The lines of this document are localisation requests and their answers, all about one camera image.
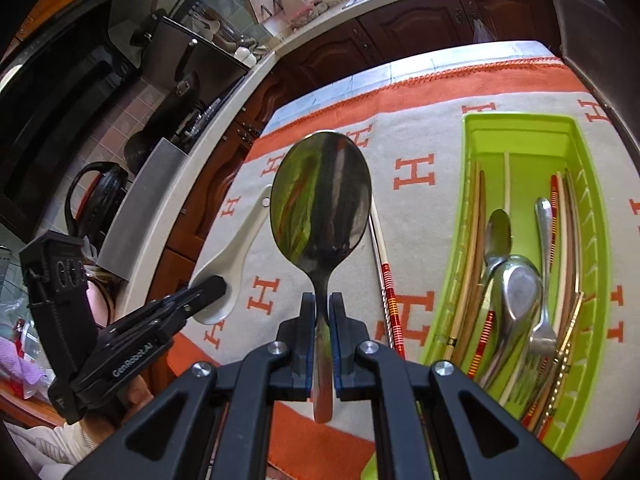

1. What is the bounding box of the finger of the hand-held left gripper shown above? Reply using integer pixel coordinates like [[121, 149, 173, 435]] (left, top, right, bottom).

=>
[[170, 275, 229, 330]]

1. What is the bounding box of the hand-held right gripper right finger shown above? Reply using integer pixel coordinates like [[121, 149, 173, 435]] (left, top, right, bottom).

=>
[[329, 292, 576, 480]]

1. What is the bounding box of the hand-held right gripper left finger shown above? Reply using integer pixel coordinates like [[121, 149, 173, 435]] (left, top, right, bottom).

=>
[[65, 292, 317, 480]]

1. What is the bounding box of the white ceramic spoon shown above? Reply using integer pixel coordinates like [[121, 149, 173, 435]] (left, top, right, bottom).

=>
[[191, 183, 273, 325]]

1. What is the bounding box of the metal spoon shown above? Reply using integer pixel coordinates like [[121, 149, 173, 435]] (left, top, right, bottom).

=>
[[270, 130, 373, 423], [487, 255, 545, 401], [479, 208, 514, 311]]

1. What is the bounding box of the brown wooden chopstick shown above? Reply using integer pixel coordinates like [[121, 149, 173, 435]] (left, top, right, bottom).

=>
[[452, 169, 488, 361], [565, 167, 586, 296]]

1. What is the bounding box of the green plastic tray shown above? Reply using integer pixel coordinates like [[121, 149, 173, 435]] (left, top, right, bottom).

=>
[[357, 112, 613, 480]]

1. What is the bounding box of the person's left forearm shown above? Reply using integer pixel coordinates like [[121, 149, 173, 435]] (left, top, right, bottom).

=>
[[15, 420, 101, 480]]

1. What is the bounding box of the person's left hand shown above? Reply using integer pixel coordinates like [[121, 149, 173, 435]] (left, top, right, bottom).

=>
[[82, 374, 157, 443]]

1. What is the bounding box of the purple cloth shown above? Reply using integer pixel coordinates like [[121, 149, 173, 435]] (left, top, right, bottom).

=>
[[0, 335, 51, 397]]

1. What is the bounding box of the stainless steel panel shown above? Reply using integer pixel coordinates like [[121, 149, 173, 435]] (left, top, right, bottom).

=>
[[97, 137, 188, 276]]

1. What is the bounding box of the black kettle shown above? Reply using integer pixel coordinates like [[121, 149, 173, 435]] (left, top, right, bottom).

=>
[[65, 161, 132, 241]]

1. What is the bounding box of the orange grey printed blanket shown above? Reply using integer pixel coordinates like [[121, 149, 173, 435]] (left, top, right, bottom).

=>
[[165, 55, 640, 480]]

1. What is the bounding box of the wooden chopstick with red tip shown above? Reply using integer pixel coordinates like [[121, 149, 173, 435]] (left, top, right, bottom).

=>
[[442, 161, 482, 361]]

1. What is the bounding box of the black stove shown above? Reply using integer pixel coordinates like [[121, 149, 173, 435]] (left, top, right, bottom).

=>
[[125, 15, 251, 171]]

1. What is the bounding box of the black range hood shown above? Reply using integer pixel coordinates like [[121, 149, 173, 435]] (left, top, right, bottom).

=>
[[0, 0, 137, 211]]

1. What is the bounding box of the clear plastic bag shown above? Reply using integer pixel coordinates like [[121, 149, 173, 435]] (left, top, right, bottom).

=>
[[472, 17, 496, 43]]

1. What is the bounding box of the grey cabinet with frosted doors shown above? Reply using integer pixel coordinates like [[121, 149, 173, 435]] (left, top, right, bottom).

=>
[[540, 0, 640, 111]]

